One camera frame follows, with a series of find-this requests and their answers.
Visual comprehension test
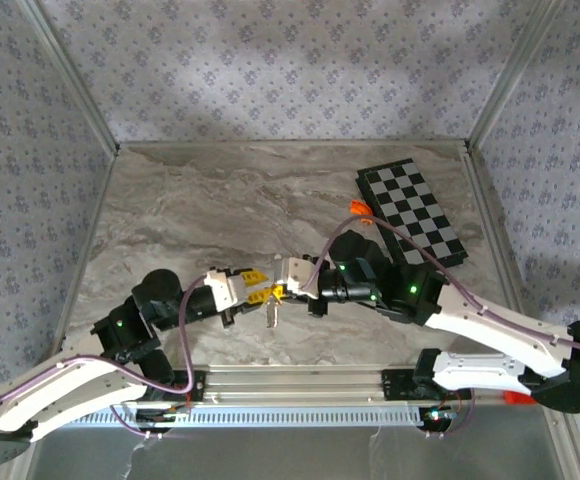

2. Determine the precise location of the orange plastic piece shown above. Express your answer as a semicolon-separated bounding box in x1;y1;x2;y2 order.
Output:
348;198;374;224

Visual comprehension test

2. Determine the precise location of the black folding chessboard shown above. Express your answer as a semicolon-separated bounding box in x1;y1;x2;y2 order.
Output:
355;158;470;269

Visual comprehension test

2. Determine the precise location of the aluminium table edge rail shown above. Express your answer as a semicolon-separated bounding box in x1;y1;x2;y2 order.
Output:
462;142;526;326
49;147;121;354

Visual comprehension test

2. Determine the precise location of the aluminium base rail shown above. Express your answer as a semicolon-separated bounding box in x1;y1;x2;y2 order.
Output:
189;367;389;403

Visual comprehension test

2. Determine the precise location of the aluminium corner post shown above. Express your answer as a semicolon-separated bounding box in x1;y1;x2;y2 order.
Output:
17;0;121;154
466;0;569;151

